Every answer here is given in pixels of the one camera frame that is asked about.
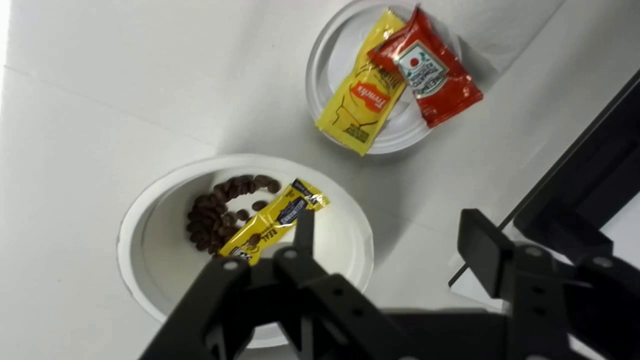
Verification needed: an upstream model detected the flat grey scale plate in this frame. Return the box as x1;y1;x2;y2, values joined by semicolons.
447;66;640;360

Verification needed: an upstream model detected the pile of coffee beans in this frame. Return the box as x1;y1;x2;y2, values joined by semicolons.
184;174;284;257

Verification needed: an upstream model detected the yellow packet with dark label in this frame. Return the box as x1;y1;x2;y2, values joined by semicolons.
218;176;330;268

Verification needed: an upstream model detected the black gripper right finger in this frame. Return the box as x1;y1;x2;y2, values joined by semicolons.
457;209;640;360

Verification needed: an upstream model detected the white round bowl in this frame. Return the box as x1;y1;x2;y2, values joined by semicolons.
115;154;376;353

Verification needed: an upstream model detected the red ketchup packet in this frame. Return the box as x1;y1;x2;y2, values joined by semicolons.
365;5;485;128

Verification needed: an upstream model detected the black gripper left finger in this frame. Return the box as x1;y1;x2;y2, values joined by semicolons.
137;207;416;360

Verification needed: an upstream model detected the small white plate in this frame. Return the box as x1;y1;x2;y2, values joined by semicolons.
304;0;468;159

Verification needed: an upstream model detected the yellow packet with red label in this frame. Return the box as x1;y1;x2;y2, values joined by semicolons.
314;6;410;159

